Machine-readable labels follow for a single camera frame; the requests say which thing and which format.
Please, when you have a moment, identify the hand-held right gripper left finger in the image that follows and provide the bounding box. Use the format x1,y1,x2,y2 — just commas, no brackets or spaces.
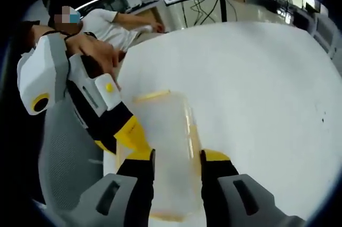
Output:
80,148,157,227

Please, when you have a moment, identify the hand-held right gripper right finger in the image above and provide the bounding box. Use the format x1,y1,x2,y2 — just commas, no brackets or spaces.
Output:
200,149,306,227

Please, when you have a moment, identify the person's left hand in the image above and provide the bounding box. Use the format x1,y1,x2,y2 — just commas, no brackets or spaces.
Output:
63,34,127,89

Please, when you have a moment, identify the grey mesh office chair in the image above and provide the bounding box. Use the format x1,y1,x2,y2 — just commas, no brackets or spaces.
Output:
42,100,119,212

